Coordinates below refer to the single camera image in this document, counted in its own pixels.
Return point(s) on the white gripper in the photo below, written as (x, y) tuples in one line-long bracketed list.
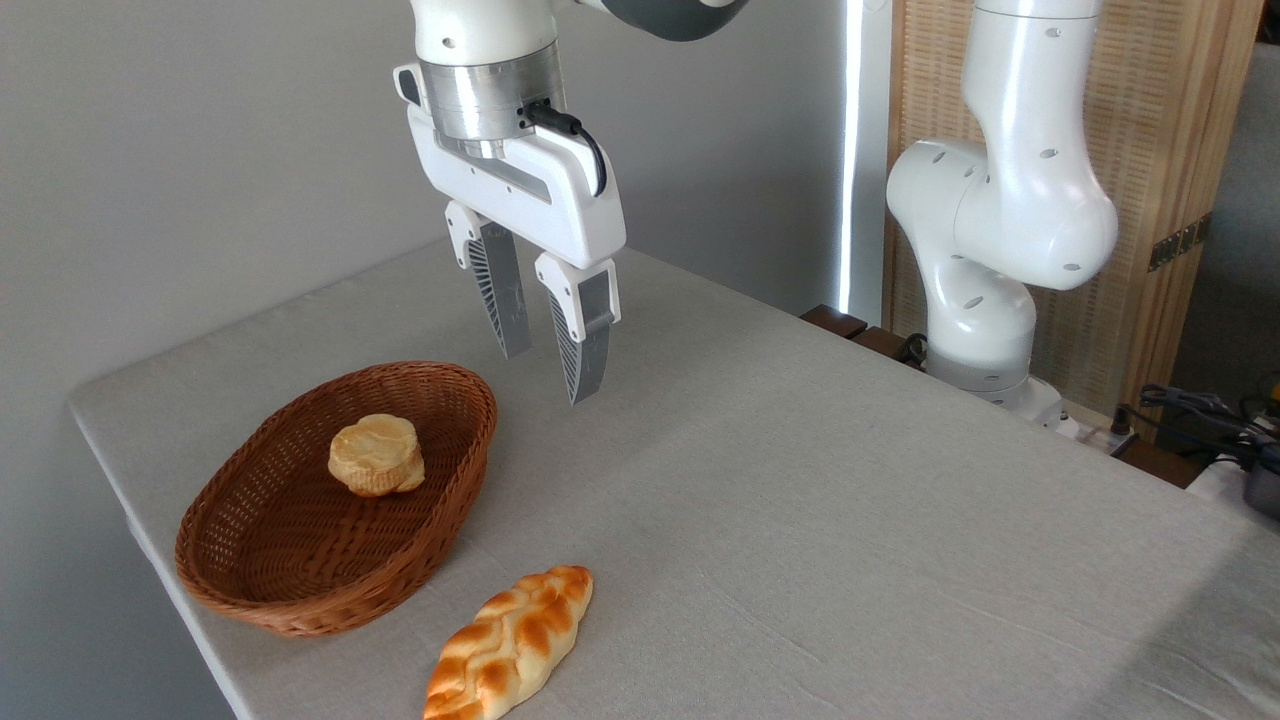
[(560, 205)]

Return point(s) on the braided golden bread loaf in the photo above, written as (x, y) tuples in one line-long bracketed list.
[(510, 640)]

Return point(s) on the white Franka Panda arm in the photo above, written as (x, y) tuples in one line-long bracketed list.
[(1010, 200)]

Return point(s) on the round pale bread bun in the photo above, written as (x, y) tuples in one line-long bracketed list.
[(375, 452)]

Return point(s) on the brown wicker basket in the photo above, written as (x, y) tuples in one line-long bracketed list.
[(260, 540)]

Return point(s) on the dark brown wooden block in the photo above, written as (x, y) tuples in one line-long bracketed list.
[(835, 321)]

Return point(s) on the grey tablecloth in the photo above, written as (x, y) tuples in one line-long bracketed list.
[(800, 520)]

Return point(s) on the white power strip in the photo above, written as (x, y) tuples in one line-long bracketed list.
[(1095, 432)]

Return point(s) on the metal screen hinge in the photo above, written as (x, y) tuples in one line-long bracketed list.
[(1180, 242)]

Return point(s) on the wooden bamboo folding screen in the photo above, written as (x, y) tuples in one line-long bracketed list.
[(1150, 100)]

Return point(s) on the dark grey device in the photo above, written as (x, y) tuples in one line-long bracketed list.
[(1265, 490)]

